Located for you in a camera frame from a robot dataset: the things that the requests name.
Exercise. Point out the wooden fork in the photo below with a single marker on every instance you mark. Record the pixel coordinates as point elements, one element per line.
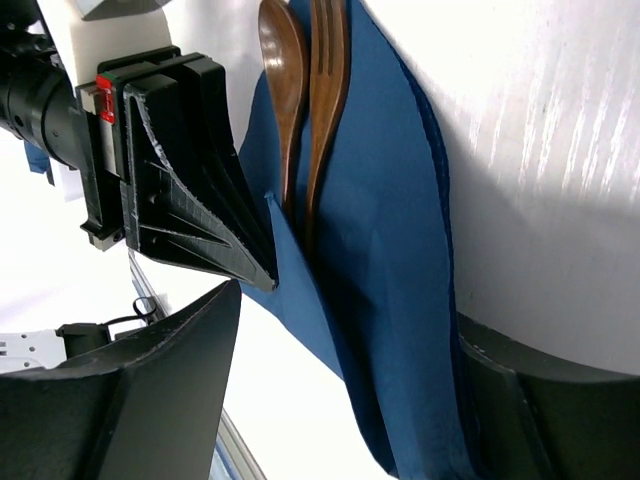
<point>329,79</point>

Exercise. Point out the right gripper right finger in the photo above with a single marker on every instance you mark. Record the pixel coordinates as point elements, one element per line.
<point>543,417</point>

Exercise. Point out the blue paper napkin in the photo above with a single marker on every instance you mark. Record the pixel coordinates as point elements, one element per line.
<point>376,304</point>

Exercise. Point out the wooden spoon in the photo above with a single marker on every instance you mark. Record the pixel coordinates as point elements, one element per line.
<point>286,64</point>

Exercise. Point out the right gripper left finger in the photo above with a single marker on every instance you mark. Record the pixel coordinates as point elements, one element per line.
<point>77,421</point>

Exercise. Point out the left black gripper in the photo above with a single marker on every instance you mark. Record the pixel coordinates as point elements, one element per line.
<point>185,199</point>

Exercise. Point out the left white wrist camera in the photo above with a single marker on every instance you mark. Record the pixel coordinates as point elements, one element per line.
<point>82,45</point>

